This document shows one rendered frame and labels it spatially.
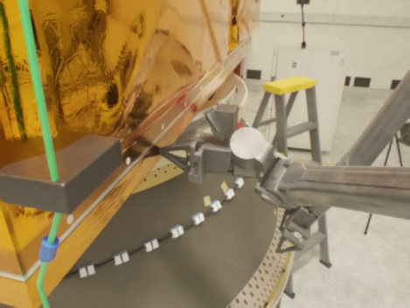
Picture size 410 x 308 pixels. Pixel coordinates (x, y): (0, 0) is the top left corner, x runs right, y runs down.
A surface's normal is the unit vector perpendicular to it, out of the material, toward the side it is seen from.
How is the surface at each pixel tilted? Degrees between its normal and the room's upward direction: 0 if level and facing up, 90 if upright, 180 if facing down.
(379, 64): 90
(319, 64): 90
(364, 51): 90
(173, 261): 62
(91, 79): 91
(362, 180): 51
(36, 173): 0
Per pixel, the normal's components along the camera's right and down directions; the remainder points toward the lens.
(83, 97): 0.94, 0.17
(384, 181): -0.76, -0.59
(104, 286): 0.45, -0.07
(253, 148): -0.15, -0.36
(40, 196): -0.24, 0.43
